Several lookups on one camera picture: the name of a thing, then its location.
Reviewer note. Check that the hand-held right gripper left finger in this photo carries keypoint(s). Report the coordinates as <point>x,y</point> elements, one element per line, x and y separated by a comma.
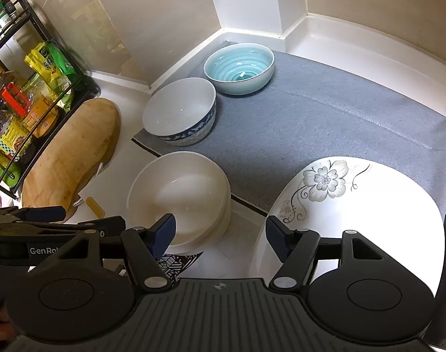
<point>164,234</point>

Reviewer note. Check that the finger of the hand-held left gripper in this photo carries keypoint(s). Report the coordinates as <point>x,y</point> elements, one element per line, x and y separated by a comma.
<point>51,211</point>
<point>109,223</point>

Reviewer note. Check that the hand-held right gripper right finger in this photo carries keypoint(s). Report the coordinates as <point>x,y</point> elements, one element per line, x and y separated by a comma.
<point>278,238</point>

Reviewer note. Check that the cream plain bowl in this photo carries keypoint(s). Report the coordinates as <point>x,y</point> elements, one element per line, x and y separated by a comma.
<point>179,190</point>

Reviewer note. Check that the small white flower plate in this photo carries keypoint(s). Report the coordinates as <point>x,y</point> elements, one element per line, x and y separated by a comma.
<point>355,227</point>

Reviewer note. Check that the white bowl blue pattern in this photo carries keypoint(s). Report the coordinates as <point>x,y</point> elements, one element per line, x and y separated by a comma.
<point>179,113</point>

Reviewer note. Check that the teal swirl bowl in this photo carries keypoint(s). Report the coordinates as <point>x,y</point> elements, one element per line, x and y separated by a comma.
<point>239,64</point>

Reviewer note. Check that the person's left hand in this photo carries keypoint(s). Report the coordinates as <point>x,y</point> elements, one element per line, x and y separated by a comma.
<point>3,324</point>

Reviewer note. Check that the white printed cloth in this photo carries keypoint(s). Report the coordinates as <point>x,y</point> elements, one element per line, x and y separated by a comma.
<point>241,242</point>

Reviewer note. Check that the wooden cutting board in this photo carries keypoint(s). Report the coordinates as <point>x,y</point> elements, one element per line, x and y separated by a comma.
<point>69,154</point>

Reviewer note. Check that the green bottle yellow cap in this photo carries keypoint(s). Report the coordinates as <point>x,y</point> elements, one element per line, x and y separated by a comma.
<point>5,171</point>

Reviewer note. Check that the large cooking oil bottle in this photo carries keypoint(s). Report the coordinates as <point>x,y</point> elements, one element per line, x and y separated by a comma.
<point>36,113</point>

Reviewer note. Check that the grey mat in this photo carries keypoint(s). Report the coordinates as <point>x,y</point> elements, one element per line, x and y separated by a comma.
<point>318,117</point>

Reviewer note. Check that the yellow green snack packet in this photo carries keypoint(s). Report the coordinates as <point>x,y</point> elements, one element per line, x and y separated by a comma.
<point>43,60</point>

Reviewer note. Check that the black cap spice jar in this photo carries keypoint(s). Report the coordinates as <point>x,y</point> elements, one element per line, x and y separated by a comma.
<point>9,6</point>

